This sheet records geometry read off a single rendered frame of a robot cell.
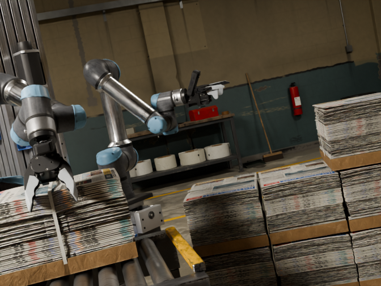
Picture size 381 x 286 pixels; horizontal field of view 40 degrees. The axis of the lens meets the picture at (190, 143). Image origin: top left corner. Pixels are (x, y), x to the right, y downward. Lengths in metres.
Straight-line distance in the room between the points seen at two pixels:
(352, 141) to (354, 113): 0.10
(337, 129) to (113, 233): 0.93
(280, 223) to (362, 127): 0.45
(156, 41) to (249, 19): 1.63
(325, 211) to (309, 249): 0.15
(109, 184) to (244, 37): 7.68
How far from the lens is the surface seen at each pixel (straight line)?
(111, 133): 2.49
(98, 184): 1.41
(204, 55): 8.75
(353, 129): 1.98
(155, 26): 8.59
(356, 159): 1.98
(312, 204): 1.99
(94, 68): 2.37
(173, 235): 1.54
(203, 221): 1.99
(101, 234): 1.43
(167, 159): 7.99
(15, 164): 2.32
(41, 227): 1.42
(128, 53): 8.57
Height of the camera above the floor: 1.18
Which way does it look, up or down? 4 degrees down
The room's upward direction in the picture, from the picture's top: 12 degrees counter-clockwise
